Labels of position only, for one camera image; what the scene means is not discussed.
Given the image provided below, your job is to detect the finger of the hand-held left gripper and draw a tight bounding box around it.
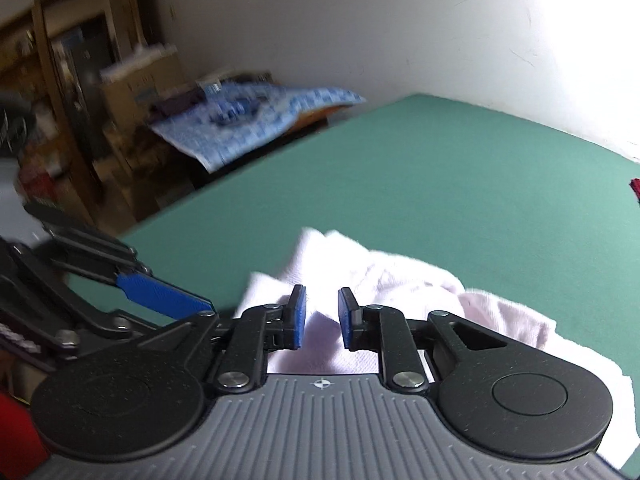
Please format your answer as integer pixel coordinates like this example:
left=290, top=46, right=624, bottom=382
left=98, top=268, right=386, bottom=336
left=0, top=239, right=168, bottom=361
left=24, top=203, right=214, bottom=321

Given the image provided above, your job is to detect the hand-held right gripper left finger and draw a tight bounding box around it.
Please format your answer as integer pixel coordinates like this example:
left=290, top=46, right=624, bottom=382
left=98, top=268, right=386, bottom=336
left=137, top=284, right=307, bottom=394

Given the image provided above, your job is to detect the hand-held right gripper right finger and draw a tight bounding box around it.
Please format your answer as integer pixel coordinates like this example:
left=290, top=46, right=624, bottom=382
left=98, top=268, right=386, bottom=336
left=338, top=287, right=509, bottom=394

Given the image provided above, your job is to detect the white shirt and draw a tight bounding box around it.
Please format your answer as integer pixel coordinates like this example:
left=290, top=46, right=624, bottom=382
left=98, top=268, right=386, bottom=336
left=235, top=227, right=640, bottom=466

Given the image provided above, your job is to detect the bright red object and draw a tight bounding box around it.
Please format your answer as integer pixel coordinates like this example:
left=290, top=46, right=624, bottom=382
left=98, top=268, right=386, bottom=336
left=0, top=392, right=51, bottom=480

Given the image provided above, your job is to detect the dark striped tie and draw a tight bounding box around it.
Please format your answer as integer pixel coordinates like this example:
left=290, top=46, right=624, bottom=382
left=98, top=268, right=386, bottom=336
left=150, top=91, right=202, bottom=122

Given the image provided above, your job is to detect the wooden shelf unit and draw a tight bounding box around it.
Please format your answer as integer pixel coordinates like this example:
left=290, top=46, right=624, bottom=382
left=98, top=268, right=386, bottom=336
left=0, top=0, right=151, bottom=228

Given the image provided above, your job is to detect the cardboard box with papers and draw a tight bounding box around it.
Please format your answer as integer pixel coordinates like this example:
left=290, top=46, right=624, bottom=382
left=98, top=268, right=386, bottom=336
left=99, top=45, right=198, bottom=128

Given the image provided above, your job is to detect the blue patterned cloth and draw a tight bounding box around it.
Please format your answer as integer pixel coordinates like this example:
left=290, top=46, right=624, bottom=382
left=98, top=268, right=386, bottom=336
left=150, top=82, right=367, bottom=172

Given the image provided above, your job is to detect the black and blue strap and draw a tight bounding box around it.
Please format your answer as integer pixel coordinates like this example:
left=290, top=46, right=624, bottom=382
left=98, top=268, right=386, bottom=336
left=212, top=102, right=262, bottom=127

